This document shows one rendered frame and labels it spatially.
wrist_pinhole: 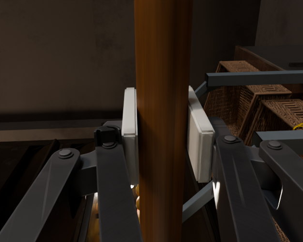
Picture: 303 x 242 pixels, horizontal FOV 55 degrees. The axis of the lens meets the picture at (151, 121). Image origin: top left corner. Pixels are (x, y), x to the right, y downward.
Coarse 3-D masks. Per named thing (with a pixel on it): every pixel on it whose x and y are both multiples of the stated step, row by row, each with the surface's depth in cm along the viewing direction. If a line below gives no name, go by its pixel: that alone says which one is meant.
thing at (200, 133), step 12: (192, 96) 18; (192, 108) 16; (192, 120) 15; (204, 120) 15; (192, 132) 16; (204, 132) 14; (192, 144) 16; (204, 144) 14; (192, 156) 16; (204, 156) 14; (192, 168) 16; (204, 168) 14; (204, 180) 15
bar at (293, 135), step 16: (208, 80) 104; (224, 80) 104; (240, 80) 104; (256, 80) 105; (272, 80) 105; (288, 80) 105; (256, 144) 62; (288, 144) 60; (208, 192) 66; (192, 208) 67
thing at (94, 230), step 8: (88, 200) 112; (96, 200) 117; (88, 208) 108; (96, 208) 114; (88, 216) 104; (96, 216) 112; (88, 224) 101; (96, 224) 110; (80, 232) 97; (88, 232) 99; (96, 232) 108; (80, 240) 94; (88, 240) 98; (96, 240) 107
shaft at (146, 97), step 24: (144, 0) 14; (168, 0) 13; (192, 0) 14; (144, 24) 14; (168, 24) 14; (144, 48) 15; (168, 48) 14; (144, 72) 15; (168, 72) 15; (144, 96) 16; (168, 96) 15; (144, 120) 16; (168, 120) 16; (144, 144) 17; (168, 144) 17; (144, 168) 18; (168, 168) 17; (144, 192) 18; (168, 192) 18; (144, 216) 19; (168, 216) 19; (144, 240) 20; (168, 240) 20
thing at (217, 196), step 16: (224, 144) 13; (240, 144) 13; (224, 160) 12; (240, 160) 12; (224, 176) 11; (240, 176) 11; (224, 192) 11; (240, 192) 10; (256, 192) 10; (224, 208) 11; (240, 208) 9; (256, 208) 9; (224, 224) 10; (240, 224) 9; (256, 224) 9; (272, 224) 9; (224, 240) 10; (240, 240) 8; (256, 240) 8; (272, 240) 8
